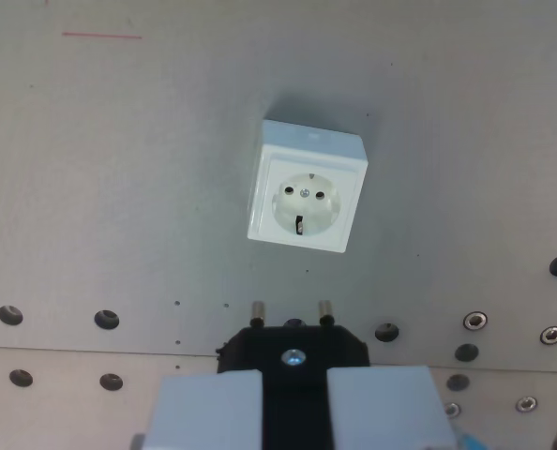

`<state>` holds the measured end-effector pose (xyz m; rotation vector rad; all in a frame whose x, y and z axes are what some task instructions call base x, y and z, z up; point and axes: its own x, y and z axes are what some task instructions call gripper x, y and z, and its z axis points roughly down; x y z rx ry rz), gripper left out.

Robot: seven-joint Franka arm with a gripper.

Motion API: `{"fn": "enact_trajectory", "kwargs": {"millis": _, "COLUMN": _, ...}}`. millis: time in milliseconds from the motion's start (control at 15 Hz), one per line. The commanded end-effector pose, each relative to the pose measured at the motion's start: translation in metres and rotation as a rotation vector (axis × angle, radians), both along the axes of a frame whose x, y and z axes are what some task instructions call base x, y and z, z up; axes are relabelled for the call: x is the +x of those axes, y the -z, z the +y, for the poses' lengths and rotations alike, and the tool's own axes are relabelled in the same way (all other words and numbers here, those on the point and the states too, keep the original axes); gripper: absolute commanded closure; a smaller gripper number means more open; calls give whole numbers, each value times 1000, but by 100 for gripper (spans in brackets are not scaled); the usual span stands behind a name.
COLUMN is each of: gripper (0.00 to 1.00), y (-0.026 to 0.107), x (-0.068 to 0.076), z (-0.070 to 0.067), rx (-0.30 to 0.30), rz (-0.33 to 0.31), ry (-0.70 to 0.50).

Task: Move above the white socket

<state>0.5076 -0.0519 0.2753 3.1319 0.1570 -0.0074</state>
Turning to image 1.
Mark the black two-pin power plug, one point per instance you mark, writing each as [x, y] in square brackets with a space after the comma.
[295, 375]

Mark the white wall socket box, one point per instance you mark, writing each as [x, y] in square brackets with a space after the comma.
[306, 197]

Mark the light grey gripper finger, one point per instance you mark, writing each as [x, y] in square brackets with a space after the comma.
[206, 412]
[386, 408]

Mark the silver hex socket screw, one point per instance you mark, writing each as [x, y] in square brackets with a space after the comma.
[452, 409]
[475, 320]
[551, 335]
[526, 404]

